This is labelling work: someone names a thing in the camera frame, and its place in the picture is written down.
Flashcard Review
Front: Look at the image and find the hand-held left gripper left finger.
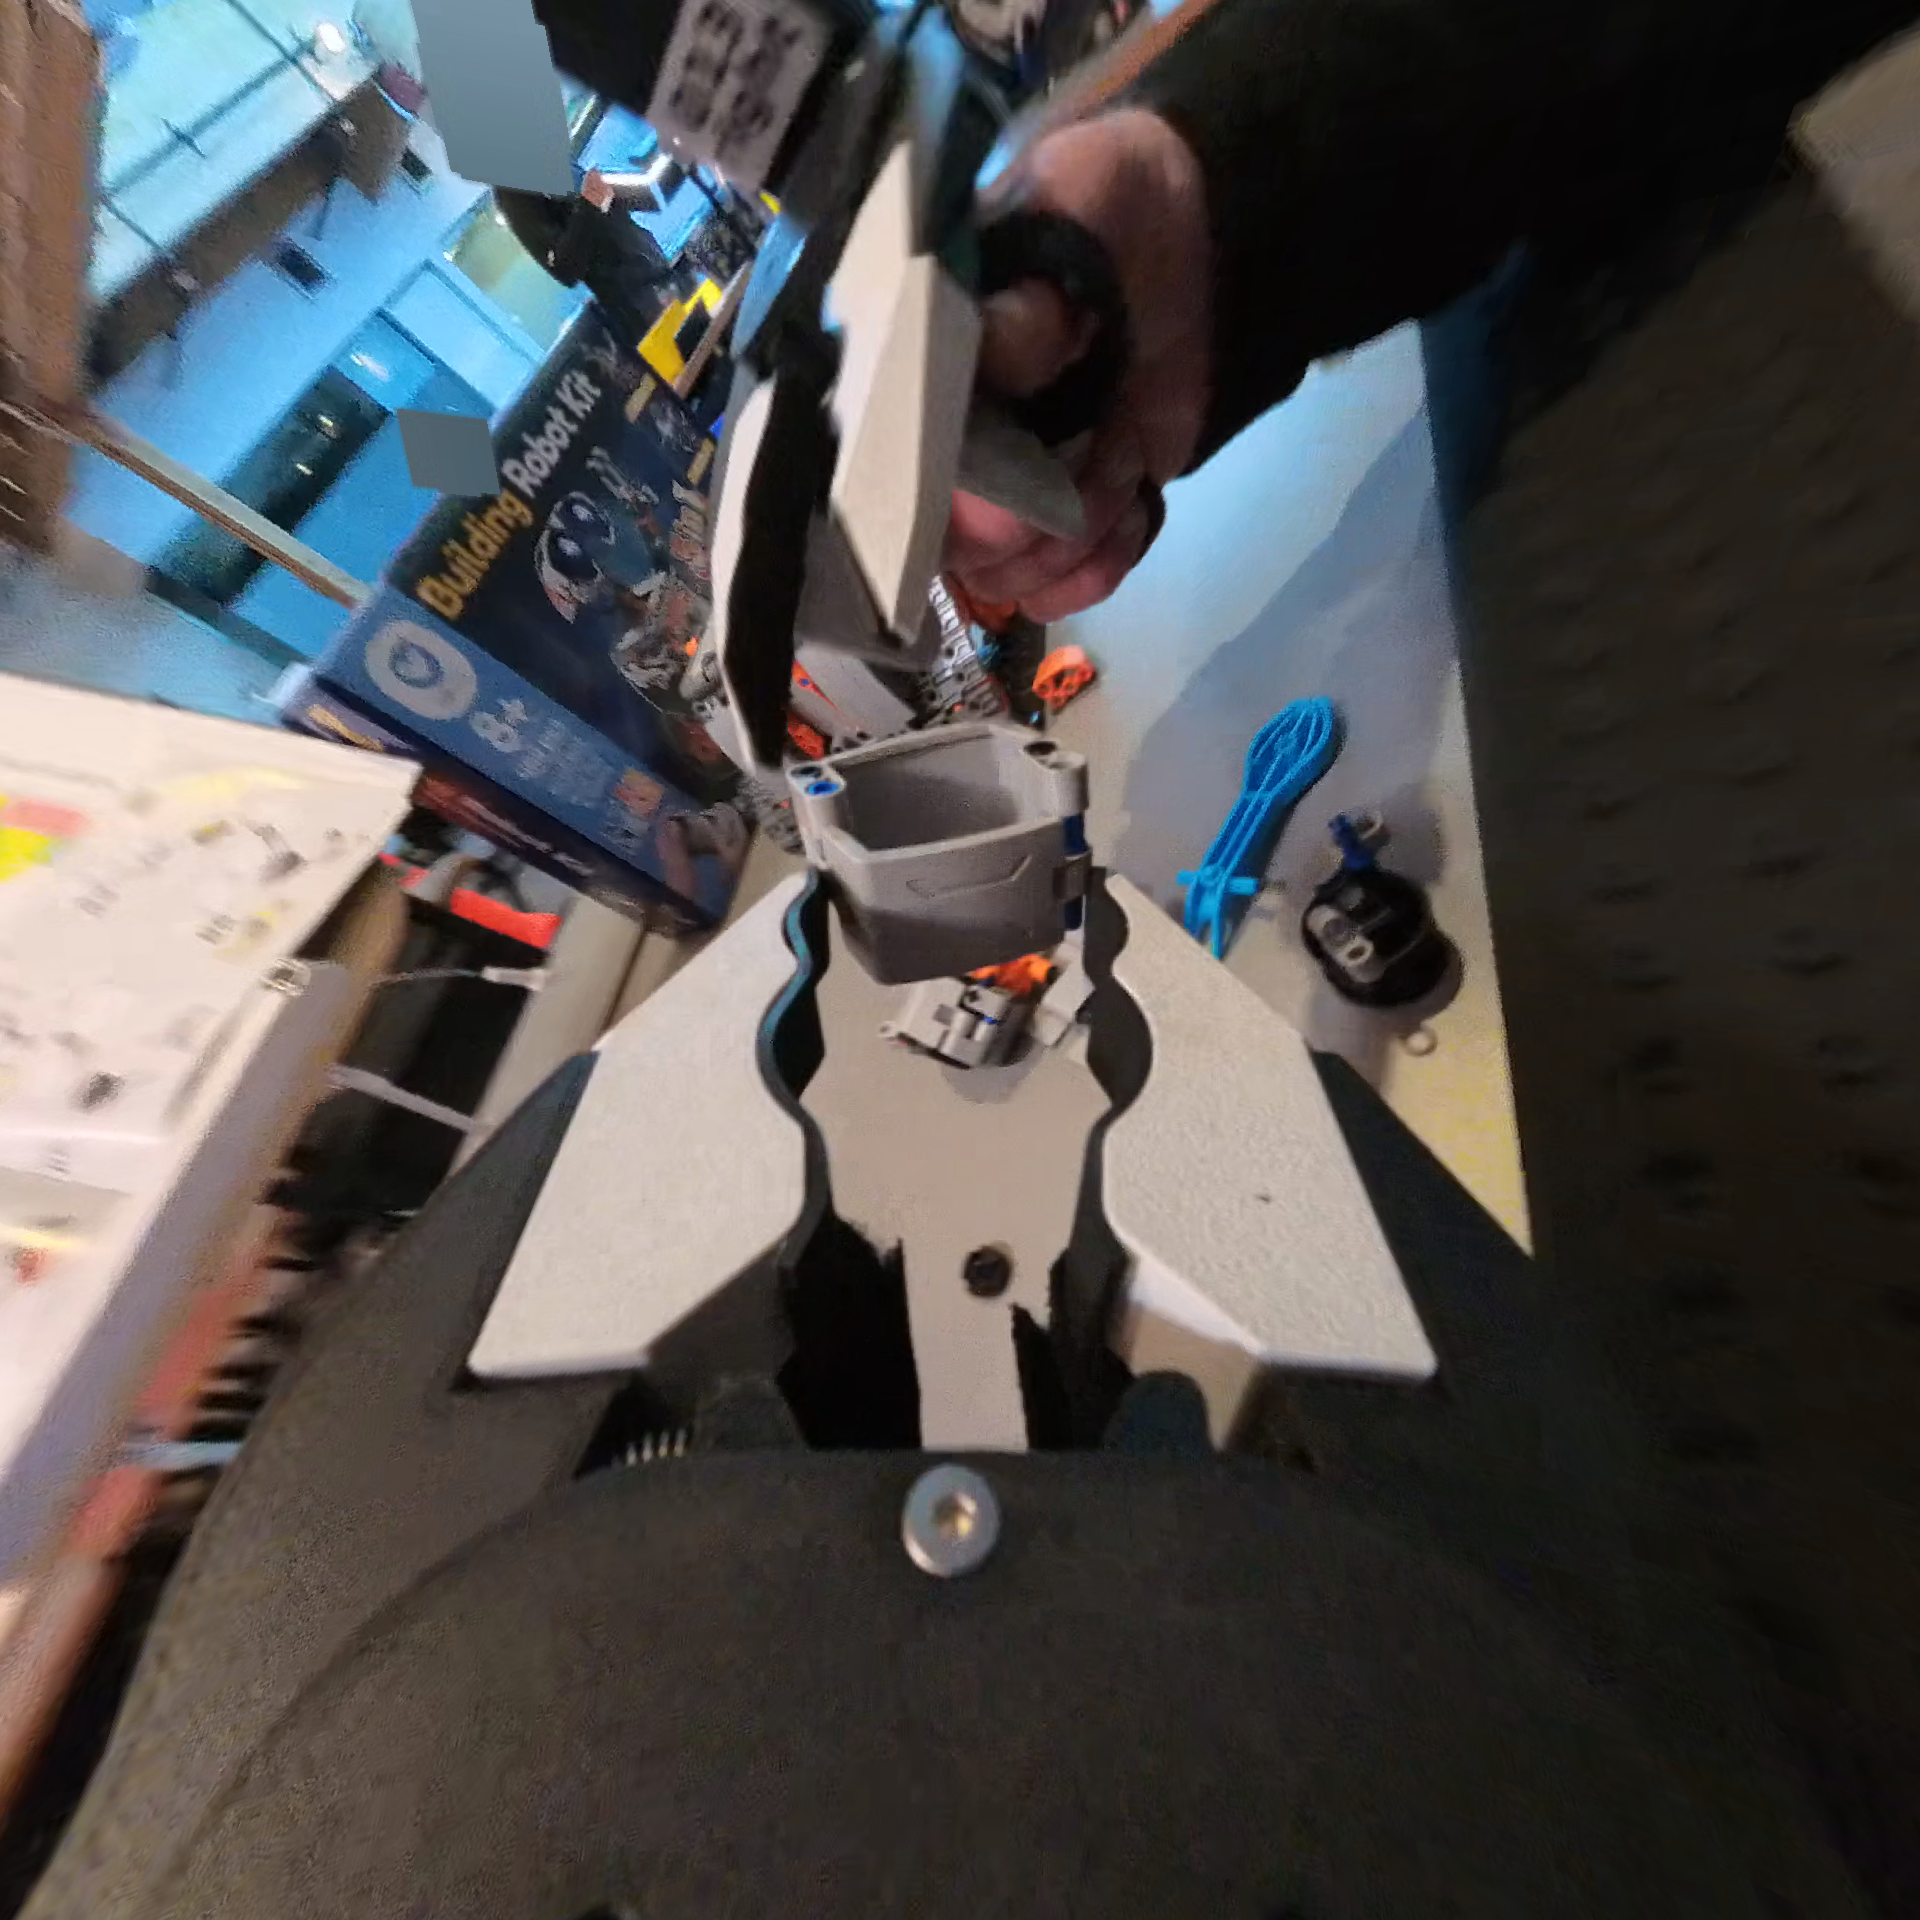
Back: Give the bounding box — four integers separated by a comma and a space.
465, 868, 832, 1385

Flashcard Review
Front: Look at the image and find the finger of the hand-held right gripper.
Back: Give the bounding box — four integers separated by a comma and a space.
705, 372, 934, 770
823, 141, 987, 643

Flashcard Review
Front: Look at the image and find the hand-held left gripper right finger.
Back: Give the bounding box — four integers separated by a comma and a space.
1081, 875, 1443, 1386

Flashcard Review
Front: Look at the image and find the black round core blue pin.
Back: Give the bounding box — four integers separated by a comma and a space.
1297, 815, 1457, 1010

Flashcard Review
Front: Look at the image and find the grey block module blue pin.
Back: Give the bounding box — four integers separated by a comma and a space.
787, 719, 1090, 981

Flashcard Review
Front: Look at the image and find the light blue plastic strip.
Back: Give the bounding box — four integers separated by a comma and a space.
1175, 695, 1338, 964

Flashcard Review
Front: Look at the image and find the person's right hand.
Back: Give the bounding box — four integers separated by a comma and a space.
936, 107, 1221, 620

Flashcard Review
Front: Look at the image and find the blue robot kit box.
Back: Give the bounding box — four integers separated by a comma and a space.
283, 301, 751, 929

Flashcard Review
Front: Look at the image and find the yellow plastic bin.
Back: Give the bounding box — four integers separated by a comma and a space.
637, 291, 730, 374

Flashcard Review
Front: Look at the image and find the grey orange tracked toy robot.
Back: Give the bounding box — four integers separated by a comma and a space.
751, 571, 1053, 841

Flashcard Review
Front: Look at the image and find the small grey panel orange pin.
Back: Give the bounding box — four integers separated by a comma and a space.
881, 952, 1084, 1072

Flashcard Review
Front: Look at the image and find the dark red robot kit box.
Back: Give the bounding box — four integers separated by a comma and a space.
277, 704, 708, 964

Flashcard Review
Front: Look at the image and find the white instruction sheet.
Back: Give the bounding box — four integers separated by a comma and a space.
0, 675, 423, 1577

